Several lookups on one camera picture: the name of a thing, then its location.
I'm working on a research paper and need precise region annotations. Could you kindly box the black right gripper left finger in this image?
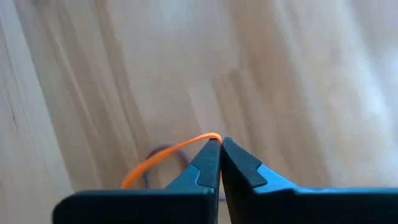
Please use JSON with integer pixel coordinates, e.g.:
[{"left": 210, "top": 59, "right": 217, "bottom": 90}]
[{"left": 52, "top": 139, "right": 221, "bottom": 224}]

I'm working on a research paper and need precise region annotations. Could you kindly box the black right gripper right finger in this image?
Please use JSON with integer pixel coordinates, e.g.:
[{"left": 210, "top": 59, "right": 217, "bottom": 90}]
[{"left": 220, "top": 136, "right": 398, "bottom": 224}]

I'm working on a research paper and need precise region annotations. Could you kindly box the orange rubber band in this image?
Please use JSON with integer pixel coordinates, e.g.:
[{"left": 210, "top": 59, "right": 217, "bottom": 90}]
[{"left": 120, "top": 132, "right": 223, "bottom": 190}]

